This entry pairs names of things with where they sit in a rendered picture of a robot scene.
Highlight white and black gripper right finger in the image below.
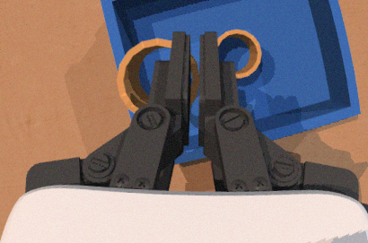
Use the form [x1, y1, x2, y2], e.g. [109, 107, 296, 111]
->
[198, 31, 359, 202]

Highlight blue tray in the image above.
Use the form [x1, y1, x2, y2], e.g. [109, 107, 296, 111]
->
[101, 0, 361, 141]

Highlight bronze bushing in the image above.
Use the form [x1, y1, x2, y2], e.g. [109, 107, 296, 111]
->
[218, 30, 261, 78]
[117, 39, 199, 113]

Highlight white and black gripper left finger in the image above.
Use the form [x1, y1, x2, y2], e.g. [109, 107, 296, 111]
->
[25, 31, 191, 193]

